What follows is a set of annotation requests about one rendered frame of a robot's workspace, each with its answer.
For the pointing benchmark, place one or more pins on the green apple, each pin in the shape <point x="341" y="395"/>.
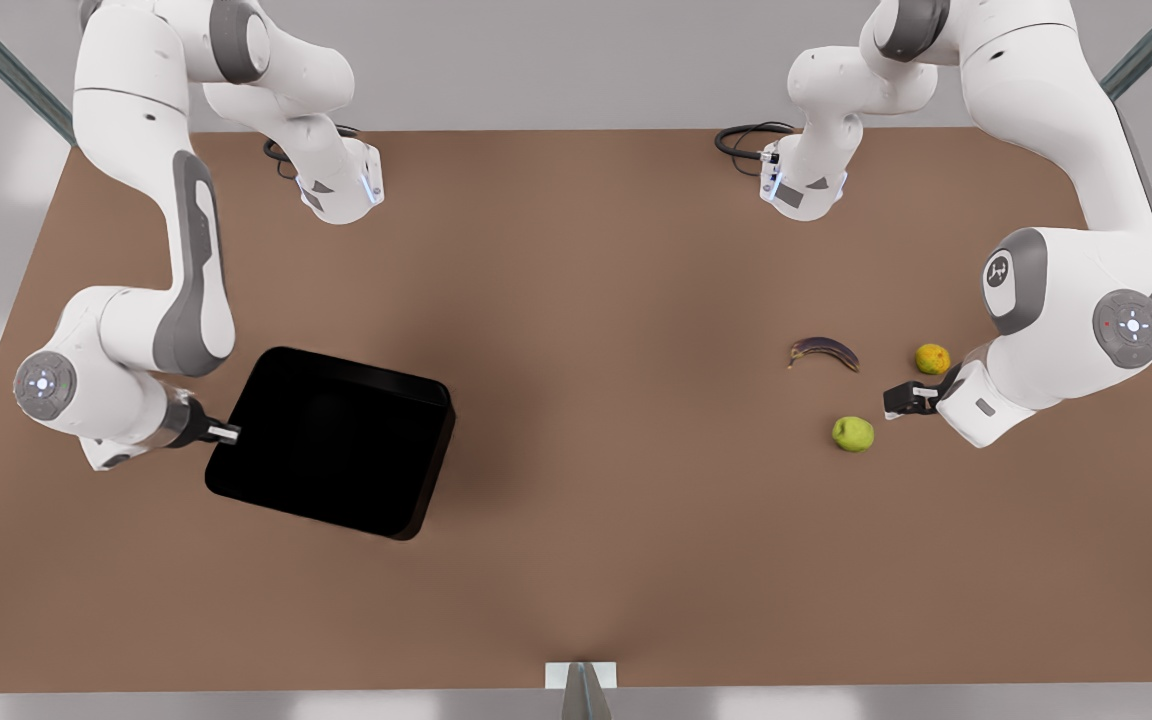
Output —
<point x="853" y="434"/>

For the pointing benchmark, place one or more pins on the orange fruit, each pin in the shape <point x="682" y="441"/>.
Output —
<point x="932" y="359"/>

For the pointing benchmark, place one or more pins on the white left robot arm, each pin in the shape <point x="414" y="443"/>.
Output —
<point x="1046" y="120"/>

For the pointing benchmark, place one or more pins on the silver frame post with foot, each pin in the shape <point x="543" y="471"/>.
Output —
<point x="584" y="685"/>

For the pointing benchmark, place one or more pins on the dark overripe banana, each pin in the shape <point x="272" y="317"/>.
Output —
<point x="826" y="350"/>

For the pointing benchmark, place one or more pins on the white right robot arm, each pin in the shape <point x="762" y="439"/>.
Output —
<point x="141" y="110"/>

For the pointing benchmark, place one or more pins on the black rectangular tray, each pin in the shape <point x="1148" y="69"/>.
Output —
<point x="331" y="445"/>

